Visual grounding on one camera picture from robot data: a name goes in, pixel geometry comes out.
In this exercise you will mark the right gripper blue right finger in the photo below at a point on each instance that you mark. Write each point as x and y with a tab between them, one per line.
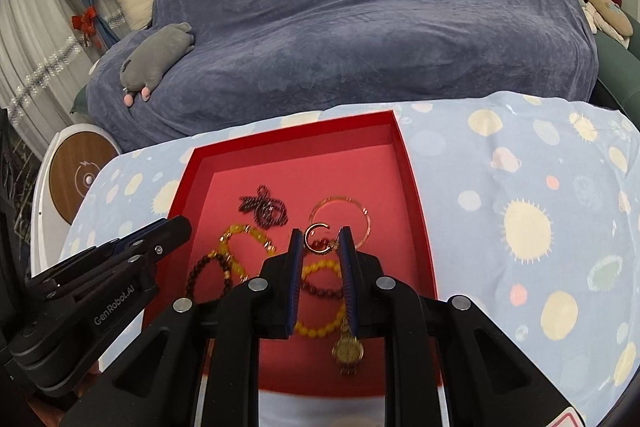
347	254

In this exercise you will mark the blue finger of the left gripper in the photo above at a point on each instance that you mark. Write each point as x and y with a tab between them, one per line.
154	241

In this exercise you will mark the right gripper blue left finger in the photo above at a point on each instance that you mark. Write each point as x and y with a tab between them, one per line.
294	266

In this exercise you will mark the gold hoop earring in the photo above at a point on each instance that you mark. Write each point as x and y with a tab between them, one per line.
316	239

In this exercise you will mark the thin rose gold bangle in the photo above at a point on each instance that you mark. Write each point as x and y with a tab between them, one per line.
340	211

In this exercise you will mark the gold link wristwatch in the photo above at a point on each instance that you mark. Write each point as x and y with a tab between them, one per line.
347	351

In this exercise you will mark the red cardboard box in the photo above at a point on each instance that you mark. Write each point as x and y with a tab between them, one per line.
247	195

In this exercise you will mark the round wooden side table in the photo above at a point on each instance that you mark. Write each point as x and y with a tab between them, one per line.
72	162

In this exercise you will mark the grey mole plush toy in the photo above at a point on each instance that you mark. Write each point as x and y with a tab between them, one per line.
144	69

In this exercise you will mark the blue planet print bedsheet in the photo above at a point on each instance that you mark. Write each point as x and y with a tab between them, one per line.
532	208

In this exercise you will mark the white sheer curtain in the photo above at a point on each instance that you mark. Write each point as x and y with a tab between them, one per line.
43	66

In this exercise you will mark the red ribbon bow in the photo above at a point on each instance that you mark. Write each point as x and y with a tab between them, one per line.
85	23

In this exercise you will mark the blue-grey plush blanket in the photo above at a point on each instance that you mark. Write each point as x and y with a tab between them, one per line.
258	59

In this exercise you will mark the beige plush toy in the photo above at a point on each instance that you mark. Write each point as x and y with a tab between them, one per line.
608	17

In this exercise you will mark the green bed frame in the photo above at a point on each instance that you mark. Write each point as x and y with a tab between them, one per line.
617	86

